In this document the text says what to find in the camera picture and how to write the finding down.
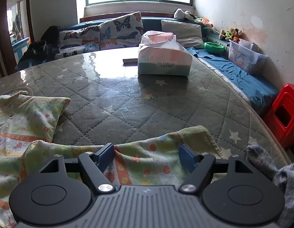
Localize green plastic bowl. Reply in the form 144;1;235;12
204;42;225;55

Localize grey cushion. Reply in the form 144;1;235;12
161;20;204;49

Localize butterfly pillow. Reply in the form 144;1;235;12
99;12;144;50
55;25;100;59

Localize blue sofa bench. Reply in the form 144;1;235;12
59;17;278;113

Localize yellow green plush toys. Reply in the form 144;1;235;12
219;27;243;42

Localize grey knitted sock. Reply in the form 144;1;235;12
246;145;294;227

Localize light blue cabinet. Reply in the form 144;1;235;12
12;37;30;64

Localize black clothing pile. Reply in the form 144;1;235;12
14;26;60;72

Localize green patterned children's garment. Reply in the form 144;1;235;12
0;91;227;227

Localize grey quilted star table cover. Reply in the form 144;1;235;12
0;48;291;167

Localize butterfly pillow left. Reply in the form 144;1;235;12
55;25;100;59

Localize red plastic stool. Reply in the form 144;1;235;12
263;83;294;148

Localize clear plastic storage box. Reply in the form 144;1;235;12
228;40;268;75

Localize butterfly pillow right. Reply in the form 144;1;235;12
99;12;144;50

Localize white plush toy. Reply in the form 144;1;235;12
174;8;196;22

